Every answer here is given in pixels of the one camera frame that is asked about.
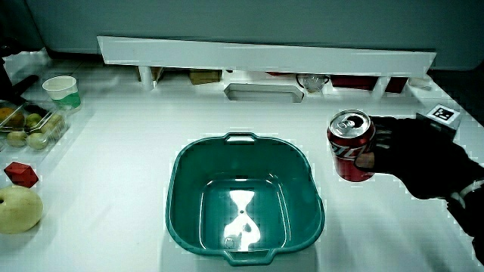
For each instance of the clear plastic fruit container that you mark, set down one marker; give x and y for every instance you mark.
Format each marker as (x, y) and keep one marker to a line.
(56, 132)

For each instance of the white desk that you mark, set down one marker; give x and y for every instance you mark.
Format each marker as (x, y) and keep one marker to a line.
(113, 158)

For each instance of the clear glass cup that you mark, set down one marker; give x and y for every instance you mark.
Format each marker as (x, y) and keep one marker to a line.
(312, 82)

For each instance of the white shelf riser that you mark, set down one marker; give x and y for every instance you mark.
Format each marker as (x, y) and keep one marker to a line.
(264, 56)

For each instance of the yellow apple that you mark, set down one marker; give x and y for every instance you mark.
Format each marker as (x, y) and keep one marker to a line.
(19, 209)

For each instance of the brown cardboard box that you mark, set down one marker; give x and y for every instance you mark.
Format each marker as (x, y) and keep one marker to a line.
(205, 76)

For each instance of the dark red box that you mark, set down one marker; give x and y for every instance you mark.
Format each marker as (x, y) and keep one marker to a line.
(396, 85)
(353, 82)

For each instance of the red cube block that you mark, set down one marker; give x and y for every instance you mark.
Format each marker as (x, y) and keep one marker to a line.
(20, 174)

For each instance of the person's right hand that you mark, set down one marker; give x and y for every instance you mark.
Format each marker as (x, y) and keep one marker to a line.
(416, 158)

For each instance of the green plastic basin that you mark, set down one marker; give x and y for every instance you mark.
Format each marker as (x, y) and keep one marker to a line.
(189, 196)

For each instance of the person's right forearm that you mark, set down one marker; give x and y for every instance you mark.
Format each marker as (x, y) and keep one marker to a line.
(472, 219)

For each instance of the orange fruit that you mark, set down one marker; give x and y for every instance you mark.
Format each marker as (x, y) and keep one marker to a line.
(9, 117)

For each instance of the small green fruit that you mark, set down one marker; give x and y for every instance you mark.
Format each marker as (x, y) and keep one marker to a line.
(16, 139)
(37, 141)
(33, 119)
(53, 122)

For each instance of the green and white paper cup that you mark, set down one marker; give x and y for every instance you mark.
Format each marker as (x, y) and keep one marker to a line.
(62, 92)

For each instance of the red cola can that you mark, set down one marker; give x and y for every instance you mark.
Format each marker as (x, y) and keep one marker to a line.
(349, 151)

